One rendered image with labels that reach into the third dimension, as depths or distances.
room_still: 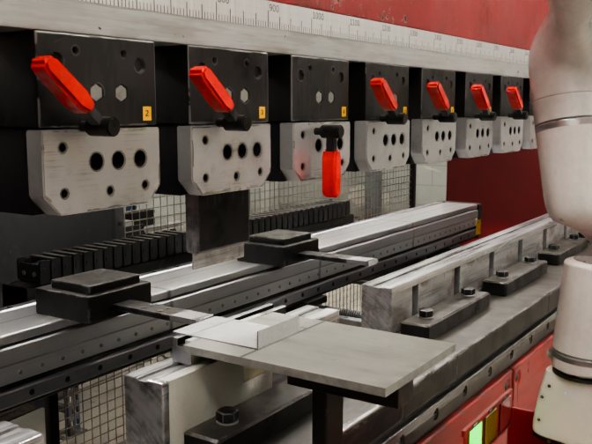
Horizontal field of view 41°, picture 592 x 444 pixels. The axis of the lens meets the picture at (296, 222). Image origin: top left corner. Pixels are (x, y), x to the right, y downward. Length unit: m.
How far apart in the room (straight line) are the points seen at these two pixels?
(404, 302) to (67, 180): 0.80
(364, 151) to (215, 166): 0.36
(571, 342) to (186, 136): 0.60
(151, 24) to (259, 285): 0.74
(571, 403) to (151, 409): 0.59
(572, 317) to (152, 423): 0.58
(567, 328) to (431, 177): 7.62
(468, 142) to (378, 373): 0.82
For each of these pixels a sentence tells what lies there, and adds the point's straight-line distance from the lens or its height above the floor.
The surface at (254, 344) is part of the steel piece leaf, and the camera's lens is 0.93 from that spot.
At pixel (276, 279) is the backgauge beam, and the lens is 1.52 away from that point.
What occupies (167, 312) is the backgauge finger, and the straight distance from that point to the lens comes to 1.07.
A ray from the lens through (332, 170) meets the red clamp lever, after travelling 1.06.
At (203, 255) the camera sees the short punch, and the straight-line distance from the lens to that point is 0.97.
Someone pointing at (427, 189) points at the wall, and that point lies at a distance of 8.77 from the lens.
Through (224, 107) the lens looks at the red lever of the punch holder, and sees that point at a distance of 0.87.
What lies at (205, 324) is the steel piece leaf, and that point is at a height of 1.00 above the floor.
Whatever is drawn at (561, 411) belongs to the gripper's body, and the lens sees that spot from 1.21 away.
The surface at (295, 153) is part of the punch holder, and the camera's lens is 1.04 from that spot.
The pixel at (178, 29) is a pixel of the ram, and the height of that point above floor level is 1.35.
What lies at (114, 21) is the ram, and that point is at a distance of 0.81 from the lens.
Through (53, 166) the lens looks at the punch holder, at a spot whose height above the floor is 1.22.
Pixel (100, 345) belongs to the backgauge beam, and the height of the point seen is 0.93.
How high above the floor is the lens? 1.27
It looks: 8 degrees down
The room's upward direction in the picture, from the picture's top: straight up
